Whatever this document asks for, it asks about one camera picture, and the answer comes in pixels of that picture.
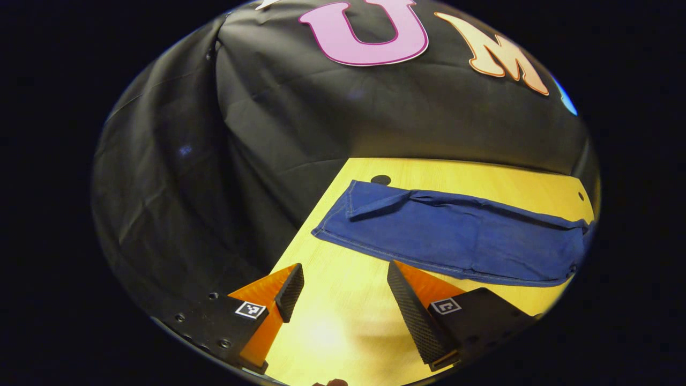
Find black backdrop cloth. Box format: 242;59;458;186
91;0;601;322

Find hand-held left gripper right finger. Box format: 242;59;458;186
387;260;542;372

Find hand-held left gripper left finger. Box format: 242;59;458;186
152;263;305;375

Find blue denim jeans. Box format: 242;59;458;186
311;180;595;287

